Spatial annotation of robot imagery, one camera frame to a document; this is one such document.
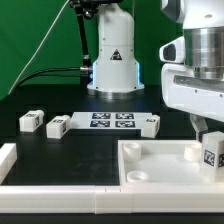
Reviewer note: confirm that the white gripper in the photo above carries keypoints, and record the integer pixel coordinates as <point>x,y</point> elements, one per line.
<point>183,91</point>

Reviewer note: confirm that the white square tabletop part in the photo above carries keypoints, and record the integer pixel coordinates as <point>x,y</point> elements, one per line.
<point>165,162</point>

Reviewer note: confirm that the black camera pole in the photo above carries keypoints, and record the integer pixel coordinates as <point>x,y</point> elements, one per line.
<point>84,9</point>

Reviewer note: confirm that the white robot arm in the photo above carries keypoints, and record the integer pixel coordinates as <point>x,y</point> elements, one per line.
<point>116,72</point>

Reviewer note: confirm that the white front fence rail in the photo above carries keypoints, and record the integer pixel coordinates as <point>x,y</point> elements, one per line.
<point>100,200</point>

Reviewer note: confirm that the white fence rail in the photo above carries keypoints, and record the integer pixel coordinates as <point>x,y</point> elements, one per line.
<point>100,200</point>
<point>8,156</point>

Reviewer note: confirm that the white left fence rail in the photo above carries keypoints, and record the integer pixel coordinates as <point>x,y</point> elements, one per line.
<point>8,156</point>

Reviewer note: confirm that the white marker base plate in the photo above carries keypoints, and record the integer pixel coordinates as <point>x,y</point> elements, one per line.
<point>108,120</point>

